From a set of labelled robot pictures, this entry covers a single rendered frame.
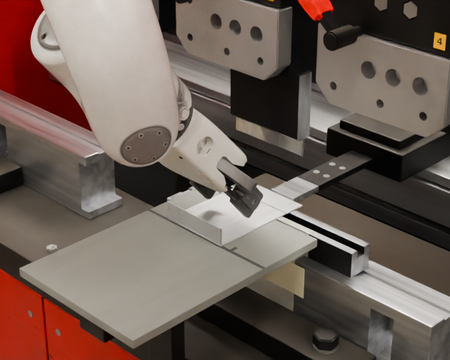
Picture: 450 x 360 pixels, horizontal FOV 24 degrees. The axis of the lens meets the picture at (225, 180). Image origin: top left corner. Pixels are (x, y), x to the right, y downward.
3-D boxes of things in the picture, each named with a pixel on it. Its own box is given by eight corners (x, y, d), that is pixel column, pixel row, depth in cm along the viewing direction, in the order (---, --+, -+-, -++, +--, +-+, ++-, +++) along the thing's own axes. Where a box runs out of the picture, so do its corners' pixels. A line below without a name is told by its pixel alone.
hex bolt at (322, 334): (307, 346, 111) (307, 333, 110) (323, 335, 113) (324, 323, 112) (326, 357, 109) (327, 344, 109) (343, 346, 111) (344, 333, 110)
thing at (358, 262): (218, 214, 124) (218, 191, 122) (236, 206, 126) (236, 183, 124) (350, 278, 111) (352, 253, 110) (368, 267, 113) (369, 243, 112)
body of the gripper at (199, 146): (209, 96, 100) (259, 153, 109) (140, 68, 107) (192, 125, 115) (166, 158, 99) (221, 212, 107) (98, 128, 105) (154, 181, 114)
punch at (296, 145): (230, 132, 118) (230, 53, 114) (242, 126, 119) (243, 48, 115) (296, 158, 112) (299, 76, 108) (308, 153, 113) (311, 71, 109)
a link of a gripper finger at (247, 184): (253, 173, 104) (261, 191, 109) (190, 138, 106) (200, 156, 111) (247, 183, 103) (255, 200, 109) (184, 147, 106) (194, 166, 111)
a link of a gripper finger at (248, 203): (254, 173, 108) (281, 203, 113) (232, 163, 110) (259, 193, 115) (238, 198, 107) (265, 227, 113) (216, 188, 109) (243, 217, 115)
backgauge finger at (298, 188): (245, 191, 126) (245, 154, 123) (376, 129, 142) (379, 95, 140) (321, 226, 118) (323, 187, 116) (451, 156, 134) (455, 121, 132)
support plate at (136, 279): (19, 276, 108) (18, 268, 107) (202, 192, 124) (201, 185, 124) (133, 349, 96) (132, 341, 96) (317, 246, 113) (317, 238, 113)
